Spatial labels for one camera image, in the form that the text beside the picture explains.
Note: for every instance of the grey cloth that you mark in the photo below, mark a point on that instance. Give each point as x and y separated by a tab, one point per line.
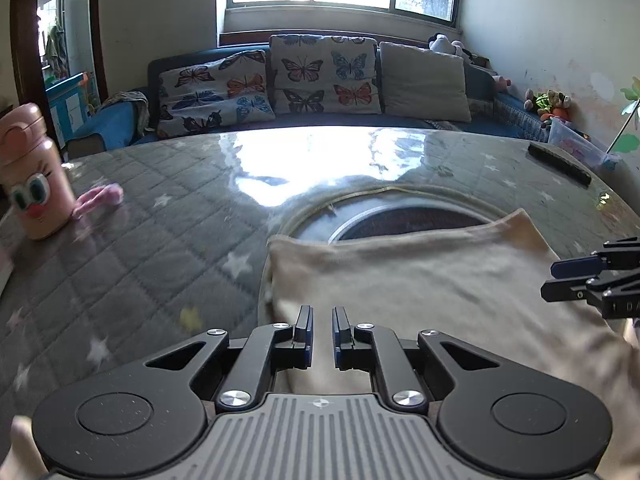
127	107

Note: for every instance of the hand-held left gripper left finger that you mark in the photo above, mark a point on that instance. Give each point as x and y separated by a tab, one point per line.
305	336

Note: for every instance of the green leaf wall sticker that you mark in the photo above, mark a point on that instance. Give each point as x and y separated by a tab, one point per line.
627	142

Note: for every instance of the brown plush toy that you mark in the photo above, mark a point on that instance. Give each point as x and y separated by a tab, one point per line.
559	101

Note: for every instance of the butterfly print cushion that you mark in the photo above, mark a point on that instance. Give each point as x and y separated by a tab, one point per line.
215	92
325	75

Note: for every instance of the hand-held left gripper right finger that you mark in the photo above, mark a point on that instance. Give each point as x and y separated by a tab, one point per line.
341	336

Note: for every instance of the blue sofa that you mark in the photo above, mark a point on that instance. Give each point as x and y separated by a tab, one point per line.
115	122

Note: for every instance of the dark wooden door frame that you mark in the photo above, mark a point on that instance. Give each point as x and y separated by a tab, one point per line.
22	35

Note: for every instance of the black rectangular bar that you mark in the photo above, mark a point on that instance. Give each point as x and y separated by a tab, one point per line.
560	164

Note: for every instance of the white plush toy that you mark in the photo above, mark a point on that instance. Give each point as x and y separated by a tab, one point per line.
442	42

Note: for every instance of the pink cartoon face bottle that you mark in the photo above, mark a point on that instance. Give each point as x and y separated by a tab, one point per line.
37	175

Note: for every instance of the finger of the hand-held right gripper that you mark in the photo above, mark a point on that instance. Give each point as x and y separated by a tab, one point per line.
575	266
567	290

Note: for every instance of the pink plush toy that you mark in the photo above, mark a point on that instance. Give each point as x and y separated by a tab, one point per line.
500	82

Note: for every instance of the blue cabinet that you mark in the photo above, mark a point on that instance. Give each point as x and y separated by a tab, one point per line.
67	105

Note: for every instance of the beige garment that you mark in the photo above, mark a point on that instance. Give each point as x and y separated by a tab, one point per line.
425	280

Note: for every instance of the clear plastic box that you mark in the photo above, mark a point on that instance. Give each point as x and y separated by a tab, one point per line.
580	145

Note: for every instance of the plain beige cushion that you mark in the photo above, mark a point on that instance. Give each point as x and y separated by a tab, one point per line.
425	82

